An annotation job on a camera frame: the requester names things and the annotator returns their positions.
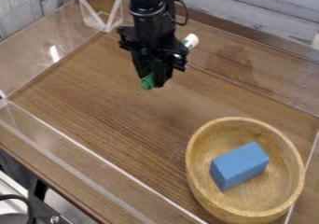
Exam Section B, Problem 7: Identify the clear acrylic corner bracket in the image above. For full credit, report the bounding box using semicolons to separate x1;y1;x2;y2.
78;0;122;33

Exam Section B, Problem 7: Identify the black metal table frame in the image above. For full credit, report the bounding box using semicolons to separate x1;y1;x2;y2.
0;149;71;224

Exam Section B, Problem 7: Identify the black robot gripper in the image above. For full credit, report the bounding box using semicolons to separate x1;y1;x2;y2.
117;7;189;88

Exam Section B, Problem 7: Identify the blue foam block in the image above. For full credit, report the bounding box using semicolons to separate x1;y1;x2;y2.
209;142;269;191

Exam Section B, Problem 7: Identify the clear acrylic tray wall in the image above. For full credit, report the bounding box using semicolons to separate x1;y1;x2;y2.
0;91;206;224

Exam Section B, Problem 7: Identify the green and white marker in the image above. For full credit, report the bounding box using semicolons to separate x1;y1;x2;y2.
140;34;198;90

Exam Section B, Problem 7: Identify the black cable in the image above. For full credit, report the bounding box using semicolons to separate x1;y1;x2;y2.
0;193;34;224

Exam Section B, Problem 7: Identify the brown wooden bowl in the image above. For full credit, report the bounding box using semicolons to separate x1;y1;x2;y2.
185;117;305;224

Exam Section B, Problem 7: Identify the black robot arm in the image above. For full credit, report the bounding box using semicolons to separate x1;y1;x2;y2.
117;0;189;90

